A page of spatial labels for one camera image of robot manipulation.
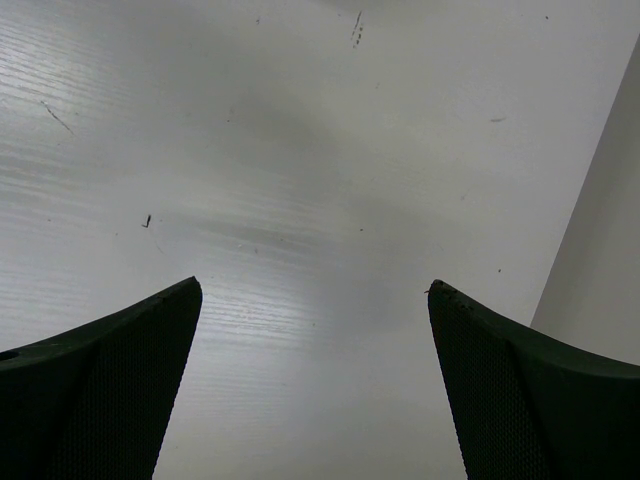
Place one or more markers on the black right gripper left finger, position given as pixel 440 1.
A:
pixel 95 402

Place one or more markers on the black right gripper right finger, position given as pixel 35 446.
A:
pixel 527 406

